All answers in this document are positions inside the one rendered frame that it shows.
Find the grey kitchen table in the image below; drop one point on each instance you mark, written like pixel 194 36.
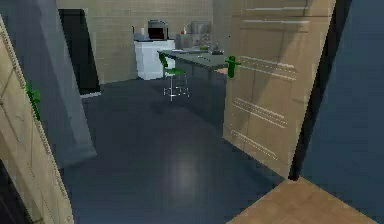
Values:
pixel 203 61

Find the white kitchen cabinet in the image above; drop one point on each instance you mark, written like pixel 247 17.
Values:
pixel 151 60

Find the green stool with metal legs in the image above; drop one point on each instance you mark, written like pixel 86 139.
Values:
pixel 172 75

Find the dark pan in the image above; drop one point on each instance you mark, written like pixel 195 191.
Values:
pixel 217 52

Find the tan wooden room door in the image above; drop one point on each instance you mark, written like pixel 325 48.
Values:
pixel 273 93
pixel 23 160

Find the grey microwave oven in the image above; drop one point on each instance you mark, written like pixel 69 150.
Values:
pixel 157 30

